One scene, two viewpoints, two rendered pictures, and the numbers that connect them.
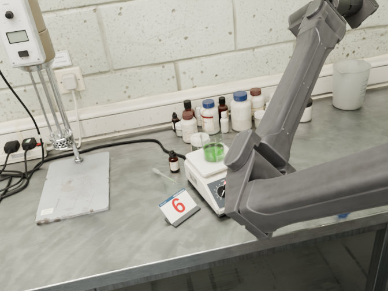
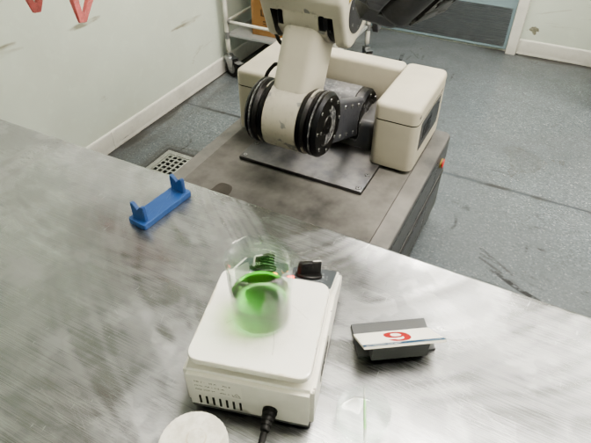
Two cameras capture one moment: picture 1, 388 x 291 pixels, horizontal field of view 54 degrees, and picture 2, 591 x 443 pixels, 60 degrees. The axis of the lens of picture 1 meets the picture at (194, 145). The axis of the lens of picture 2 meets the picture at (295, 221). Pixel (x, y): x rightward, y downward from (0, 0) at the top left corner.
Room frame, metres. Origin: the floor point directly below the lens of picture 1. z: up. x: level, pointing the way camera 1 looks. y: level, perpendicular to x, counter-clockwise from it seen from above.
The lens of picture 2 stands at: (1.11, 0.16, 1.25)
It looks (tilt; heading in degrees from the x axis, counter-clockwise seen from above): 41 degrees down; 214
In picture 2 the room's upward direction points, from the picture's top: straight up
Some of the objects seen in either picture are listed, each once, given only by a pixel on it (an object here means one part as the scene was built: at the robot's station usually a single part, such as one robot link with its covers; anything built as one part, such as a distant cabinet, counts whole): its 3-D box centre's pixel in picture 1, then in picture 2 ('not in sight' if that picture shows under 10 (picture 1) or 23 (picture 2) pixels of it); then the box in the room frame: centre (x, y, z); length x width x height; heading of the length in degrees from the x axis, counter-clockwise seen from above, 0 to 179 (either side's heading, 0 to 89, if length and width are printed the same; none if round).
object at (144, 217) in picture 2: not in sight; (159, 199); (0.73, -0.34, 0.77); 0.10 x 0.03 x 0.04; 1
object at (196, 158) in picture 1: (212, 158); (262, 321); (0.86, -0.05, 0.83); 0.12 x 0.12 x 0.01; 22
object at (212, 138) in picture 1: (212, 146); (263, 288); (0.86, -0.05, 0.88); 0.07 x 0.06 x 0.08; 117
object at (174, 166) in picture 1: (173, 160); not in sight; (0.96, 0.07, 0.78); 0.03 x 0.03 x 0.07
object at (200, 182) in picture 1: (218, 175); (270, 327); (0.84, -0.06, 0.79); 0.22 x 0.13 x 0.08; 22
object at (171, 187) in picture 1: (174, 186); (362, 415); (0.86, 0.07, 0.76); 0.06 x 0.06 x 0.02
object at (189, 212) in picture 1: (179, 206); (396, 332); (0.75, 0.06, 0.77); 0.09 x 0.06 x 0.04; 130
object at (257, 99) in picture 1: (256, 103); not in sight; (1.23, -0.24, 0.80); 0.06 x 0.06 x 0.11
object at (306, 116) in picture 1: (302, 109); not in sight; (1.17, -0.39, 0.79); 0.07 x 0.07 x 0.07
